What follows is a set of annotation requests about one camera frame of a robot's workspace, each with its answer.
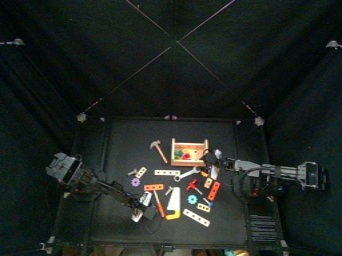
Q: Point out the short white perforated bar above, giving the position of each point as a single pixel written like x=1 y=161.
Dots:
x=141 y=172

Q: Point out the grey toy bolt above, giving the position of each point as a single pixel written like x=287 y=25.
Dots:
x=169 y=190
x=133 y=172

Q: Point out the orange toy nut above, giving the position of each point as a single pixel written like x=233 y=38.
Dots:
x=205 y=173

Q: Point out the orange toy screwdriver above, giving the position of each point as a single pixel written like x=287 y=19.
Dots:
x=160 y=205

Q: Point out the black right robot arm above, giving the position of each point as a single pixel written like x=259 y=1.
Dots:
x=276 y=171

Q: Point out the red toy nut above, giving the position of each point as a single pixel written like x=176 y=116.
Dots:
x=188 y=155

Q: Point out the wooden toy hammer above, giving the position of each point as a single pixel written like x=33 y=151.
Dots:
x=157 y=145

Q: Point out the grey toy wrench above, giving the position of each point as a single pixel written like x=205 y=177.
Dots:
x=188 y=174

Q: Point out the wooden toy toolbox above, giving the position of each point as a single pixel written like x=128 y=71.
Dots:
x=190 y=160

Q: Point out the short cream perforated bar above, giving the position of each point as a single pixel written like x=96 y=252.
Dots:
x=204 y=207

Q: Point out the long white perforated bar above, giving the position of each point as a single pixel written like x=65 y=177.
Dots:
x=197 y=217

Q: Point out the medium white perforated bar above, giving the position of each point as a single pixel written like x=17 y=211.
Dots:
x=168 y=172

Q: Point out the green toy piece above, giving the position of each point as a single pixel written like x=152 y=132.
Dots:
x=180 y=153

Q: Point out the blue toy gear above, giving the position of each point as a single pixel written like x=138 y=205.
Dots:
x=193 y=199

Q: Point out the metal frame corner bracket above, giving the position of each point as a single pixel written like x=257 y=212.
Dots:
x=82 y=117
x=260 y=121
x=18 y=42
x=333 y=44
x=170 y=117

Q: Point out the red perforated bar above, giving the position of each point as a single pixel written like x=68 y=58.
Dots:
x=215 y=191

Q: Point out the purple toy gear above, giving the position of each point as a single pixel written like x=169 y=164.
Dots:
x=136 y=182

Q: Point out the yellow toy piece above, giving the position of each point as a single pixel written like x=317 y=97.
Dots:
x=193 y=156

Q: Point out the blue toy screw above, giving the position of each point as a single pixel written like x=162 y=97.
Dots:
x=208 y=202

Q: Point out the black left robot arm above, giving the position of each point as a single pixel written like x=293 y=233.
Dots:
x=96 y=182

